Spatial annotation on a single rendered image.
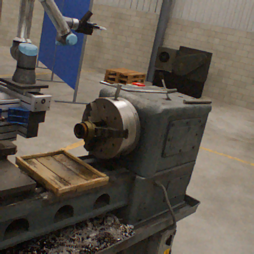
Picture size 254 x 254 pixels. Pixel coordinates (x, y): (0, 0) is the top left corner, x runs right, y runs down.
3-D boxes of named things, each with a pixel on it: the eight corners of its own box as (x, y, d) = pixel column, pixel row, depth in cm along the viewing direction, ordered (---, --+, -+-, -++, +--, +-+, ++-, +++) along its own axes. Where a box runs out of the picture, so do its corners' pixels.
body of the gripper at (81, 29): (88, 33, 237) (72, 30, 229) (90, 21, 233) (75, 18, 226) (92, 35, 231) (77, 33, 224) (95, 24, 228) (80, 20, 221)
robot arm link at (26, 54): (19, 67, 193) (22, 43, 189) (13, 62, 203) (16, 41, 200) (38, 68, 200) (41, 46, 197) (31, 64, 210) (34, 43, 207)
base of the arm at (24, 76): (7, 79, 201) (8, 63, 199) (25, 78, 214) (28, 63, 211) (22, 84, 194) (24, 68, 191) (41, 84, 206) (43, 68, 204)
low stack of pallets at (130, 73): (119, 80, 1066) (122, 67, 1054) (144, 87, 1038) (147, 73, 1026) (101, 83, 952) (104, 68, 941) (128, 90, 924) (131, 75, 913)
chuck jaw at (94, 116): (100, 124, 174) (94, 102, 177) (106, 121, 171) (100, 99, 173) (84, 125, 166) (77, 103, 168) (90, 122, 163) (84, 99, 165)
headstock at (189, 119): (146, 136, 247) (157, 84, 237) (200, 161, 218) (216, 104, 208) (85, 145, 203) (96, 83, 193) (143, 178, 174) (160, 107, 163)
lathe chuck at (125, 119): (88, 140, 191) (101, 88, 181) (126, 167, 173) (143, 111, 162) (75, 142, 184) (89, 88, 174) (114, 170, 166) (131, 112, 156)
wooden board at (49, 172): (63, 155, 182) (64, 148, 180) (108, 184, 159) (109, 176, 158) (15, 163, 159) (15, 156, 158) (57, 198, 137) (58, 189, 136)
